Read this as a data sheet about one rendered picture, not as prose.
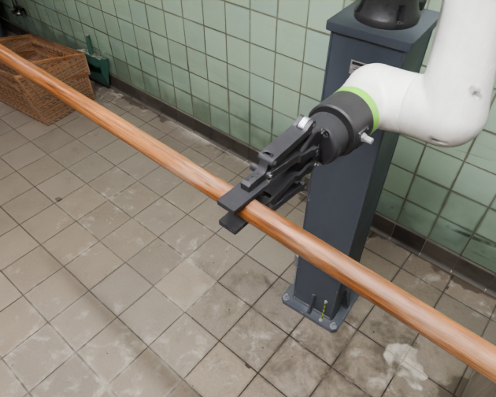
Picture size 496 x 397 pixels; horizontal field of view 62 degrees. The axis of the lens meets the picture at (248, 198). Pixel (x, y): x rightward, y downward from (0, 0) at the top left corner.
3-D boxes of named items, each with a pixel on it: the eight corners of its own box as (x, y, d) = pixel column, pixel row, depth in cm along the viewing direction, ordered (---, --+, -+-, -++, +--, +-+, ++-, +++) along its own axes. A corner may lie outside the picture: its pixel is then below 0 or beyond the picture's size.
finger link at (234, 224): (252, 191, 58) (252, 195, 59) (217, 220, 55) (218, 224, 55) (268, 201, 57) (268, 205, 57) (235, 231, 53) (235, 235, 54)
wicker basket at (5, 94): (38, 132, 266) (22, 94, 247) (-13, 105, 289) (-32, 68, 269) (97, 98, 295) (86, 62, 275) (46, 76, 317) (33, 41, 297)
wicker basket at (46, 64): (32, 107, 253) (14, 65, 234) (-24, 83, 274) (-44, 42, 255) (92, 74, 282) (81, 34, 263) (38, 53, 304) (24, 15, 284)
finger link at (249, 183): (273, 173, 56) (275, 156, 53) (249, 193, 53) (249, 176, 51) (264, 168, 56) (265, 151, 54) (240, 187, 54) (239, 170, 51)
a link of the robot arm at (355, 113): (317, 127, 74) (323, 80, 68) (375, 154, 69) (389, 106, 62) (297, 142, 71) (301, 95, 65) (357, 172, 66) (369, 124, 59)
